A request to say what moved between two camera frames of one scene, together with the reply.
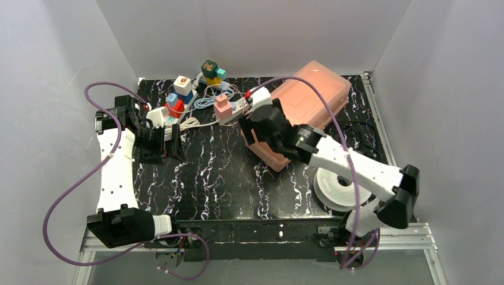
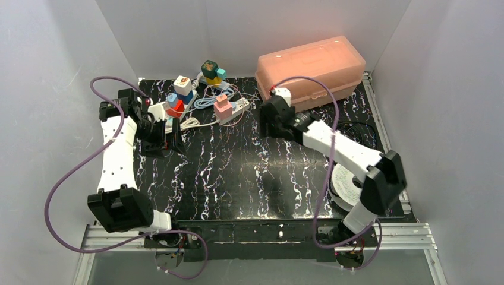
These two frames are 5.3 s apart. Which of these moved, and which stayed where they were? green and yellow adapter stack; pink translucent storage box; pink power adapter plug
Moved: pink translucent storage box
Stayed: green and yellow adapter stack; pink power adapter plug
